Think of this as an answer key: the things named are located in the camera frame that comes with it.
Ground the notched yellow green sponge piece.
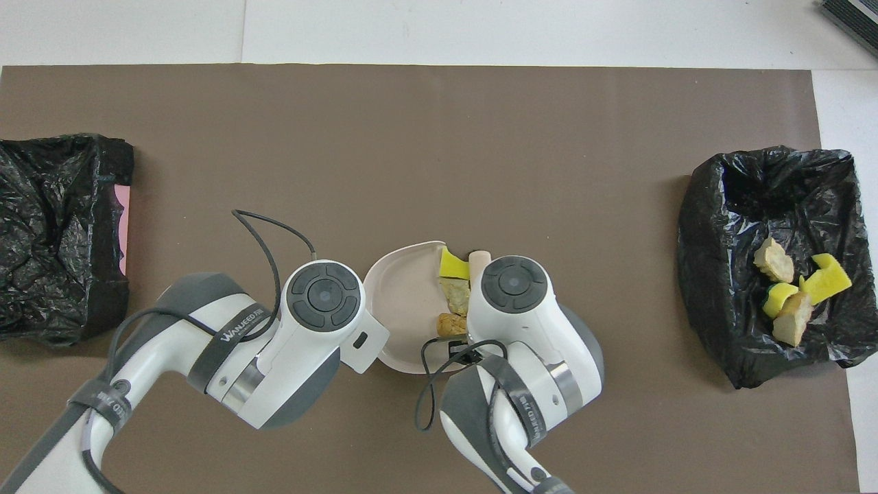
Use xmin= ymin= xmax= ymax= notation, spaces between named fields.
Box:
xmin=799 ymin=253 xmax=853 ymax=307

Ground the black bag over pink bin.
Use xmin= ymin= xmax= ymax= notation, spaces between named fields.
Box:
xmin=0 ymin=133 xmax=135 ymax=347

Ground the compact yellow green sponge piece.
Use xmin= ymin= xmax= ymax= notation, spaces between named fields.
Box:
xmin=763 ymin=282 xmax=800 ymax=320

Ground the brown paper table mat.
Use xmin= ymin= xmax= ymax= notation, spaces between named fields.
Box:
xmin=0 ymin=64 xmax=860 ymax=494

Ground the plain yellow sponge piece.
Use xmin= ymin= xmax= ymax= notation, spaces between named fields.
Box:
xmin=438 ymin=246 xmax=471 ymax=281

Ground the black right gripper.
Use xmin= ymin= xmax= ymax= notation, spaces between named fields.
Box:
xmin=446 ymin=340 xmax=485 ymax=365

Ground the black trash bag bin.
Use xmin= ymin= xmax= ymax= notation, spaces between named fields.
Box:
xmin=676 ymin=145 xmax=878 ymax=391

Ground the pink plastic bin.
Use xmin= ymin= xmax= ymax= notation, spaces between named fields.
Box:
xmin=113 ymin=184 xmax=131 ymax=277

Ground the beige plastic dustpan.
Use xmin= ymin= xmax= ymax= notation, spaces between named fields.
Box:
xmin=362 ymin=240 xmax=481 ymax=375

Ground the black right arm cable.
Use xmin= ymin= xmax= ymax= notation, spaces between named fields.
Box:
xmin=415 ymin=338 xmax=549 ymax=494

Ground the dark ribbed device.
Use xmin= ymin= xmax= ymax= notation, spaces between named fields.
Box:
xmin=820 ymin=0 xmax=878 ymax=59

